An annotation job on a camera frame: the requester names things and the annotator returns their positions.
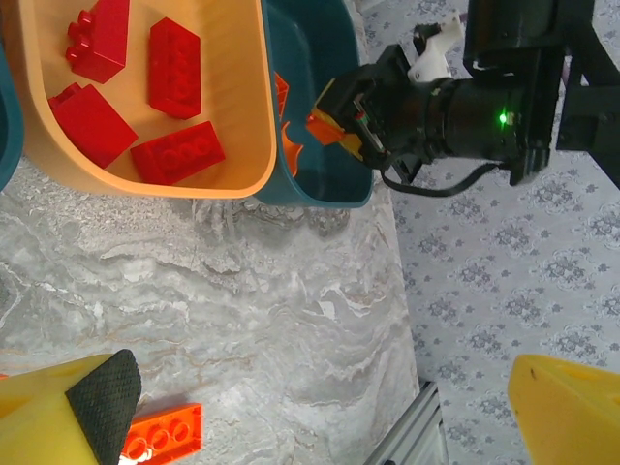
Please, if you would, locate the orange lego brick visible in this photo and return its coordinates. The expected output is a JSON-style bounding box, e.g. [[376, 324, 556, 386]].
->
[[305, 113, 346, 146], [280, 120, 305, 176], [120, 402, 203, 461]]

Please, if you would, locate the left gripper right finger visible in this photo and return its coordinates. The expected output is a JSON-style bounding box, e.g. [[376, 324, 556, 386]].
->
[[507, 353, 620, 465]]

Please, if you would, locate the red lego brick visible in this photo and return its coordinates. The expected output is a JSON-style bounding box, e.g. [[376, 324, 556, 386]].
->
[[66, 0, 131, 86], [129, 120, 227, 187], [46, 81, 140, 170], [147, 16, 202, 120]]

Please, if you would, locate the aluminium table side rail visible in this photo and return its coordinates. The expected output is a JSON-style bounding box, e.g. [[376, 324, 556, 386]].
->
[[362, 380, 450, 465]]

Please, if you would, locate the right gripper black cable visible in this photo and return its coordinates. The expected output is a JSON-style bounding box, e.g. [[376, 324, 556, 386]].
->
[[380, 162, 505, 198]]

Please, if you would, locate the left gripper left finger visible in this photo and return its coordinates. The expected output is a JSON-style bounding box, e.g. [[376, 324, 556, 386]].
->
[[0, 348, 143, 465]]

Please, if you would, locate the dark teal plastic bin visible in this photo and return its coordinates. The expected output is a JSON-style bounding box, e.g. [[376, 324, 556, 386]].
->
[[254, 0, 377, 209], [0, 0, 25, 191]]

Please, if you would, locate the orange plastic bin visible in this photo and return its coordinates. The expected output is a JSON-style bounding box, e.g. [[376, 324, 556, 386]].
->
[[8, 0, 280, 200]]

